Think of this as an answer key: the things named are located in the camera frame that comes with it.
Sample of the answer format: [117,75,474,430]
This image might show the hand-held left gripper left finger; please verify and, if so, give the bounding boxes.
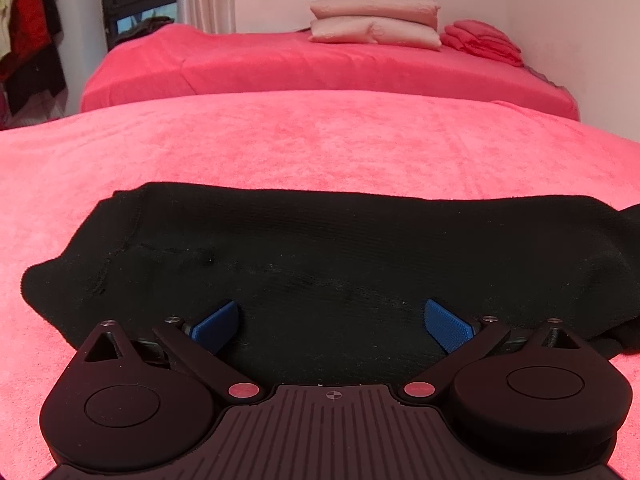
[80,299,267,405]

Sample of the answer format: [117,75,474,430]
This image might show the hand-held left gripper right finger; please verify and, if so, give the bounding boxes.
[399,298,587,404]

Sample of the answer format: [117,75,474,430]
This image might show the black pants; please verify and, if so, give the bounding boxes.
[20,182,640,392]

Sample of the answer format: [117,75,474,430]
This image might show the pink fleece blanket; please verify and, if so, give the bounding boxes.
[0,90,640,480]

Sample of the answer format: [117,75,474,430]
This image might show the bed with coral sheet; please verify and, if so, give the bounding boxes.
[80,24,582,122]

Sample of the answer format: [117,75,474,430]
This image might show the folded coral blanket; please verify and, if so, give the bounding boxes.
[440,19,525,67]

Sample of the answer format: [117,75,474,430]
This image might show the pale pink pillow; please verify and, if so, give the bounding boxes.
[307,16,444,51]

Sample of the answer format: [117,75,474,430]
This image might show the black hanging garment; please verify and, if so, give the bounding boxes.
[4,0,69,115]

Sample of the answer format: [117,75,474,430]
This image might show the dark cloth on bed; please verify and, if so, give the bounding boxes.
[111,16,176,47]

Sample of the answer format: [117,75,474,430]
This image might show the dusty pink pillow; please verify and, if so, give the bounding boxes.
[309,0,442,28]

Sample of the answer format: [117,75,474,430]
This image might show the red hanging garment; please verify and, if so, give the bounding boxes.
[10,0,54,59]

